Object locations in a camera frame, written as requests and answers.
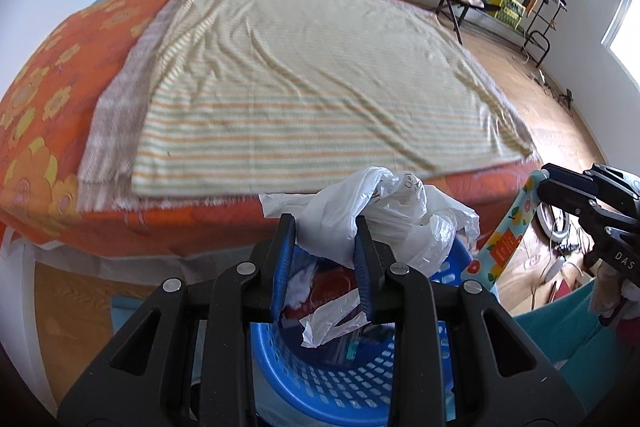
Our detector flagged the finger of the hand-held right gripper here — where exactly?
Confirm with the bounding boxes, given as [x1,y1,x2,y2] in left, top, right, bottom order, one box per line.
[584,163,640,208]
[541,163,602,214]

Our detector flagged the red tissue pack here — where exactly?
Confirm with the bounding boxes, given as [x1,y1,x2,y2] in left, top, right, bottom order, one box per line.
[285,268,362,324]

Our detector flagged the white plastic bag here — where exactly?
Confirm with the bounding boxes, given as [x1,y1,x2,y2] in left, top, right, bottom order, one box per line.
[259,166,481,349]

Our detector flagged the white tissue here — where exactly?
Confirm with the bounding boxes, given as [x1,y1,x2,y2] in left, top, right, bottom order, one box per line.
[287,264,317,309]

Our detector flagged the blue plastic basket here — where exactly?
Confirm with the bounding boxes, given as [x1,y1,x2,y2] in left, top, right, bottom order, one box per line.
[249,232,502,427]

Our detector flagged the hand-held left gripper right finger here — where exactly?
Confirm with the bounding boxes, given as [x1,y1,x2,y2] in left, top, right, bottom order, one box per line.
[352,216,587,427]

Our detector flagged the pale blue plastic box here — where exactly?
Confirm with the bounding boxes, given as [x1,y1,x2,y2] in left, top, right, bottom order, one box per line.
[110,292,152,344]

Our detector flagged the white ring light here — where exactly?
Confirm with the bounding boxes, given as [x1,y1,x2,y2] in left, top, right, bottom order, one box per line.
[541,204,574,244]

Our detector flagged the window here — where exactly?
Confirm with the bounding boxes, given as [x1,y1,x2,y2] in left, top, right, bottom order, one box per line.
[600,0,640,75]

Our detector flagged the yellow plastic crate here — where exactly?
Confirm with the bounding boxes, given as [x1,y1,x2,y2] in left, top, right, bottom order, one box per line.
[487,0,527,28]

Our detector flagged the fruit print packet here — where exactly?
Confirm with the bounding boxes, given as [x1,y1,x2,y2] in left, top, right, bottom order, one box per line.
[460,171,552,299]

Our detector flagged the brown checked towel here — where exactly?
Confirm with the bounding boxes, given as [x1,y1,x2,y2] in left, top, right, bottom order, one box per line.
[77,0,187,208]

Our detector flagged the person's right hand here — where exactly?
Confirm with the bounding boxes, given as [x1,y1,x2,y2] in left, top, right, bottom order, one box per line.
[588,258,631,321]

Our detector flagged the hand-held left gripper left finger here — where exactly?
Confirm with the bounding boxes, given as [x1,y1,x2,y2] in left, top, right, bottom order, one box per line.
[57,213,297,427]

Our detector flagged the striped cream blanket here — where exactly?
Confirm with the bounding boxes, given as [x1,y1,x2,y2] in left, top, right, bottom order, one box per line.
[130,0,535,198]

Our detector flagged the person's teal trouser leg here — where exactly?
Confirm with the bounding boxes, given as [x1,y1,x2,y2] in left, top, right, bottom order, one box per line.
[514,276,640,427]

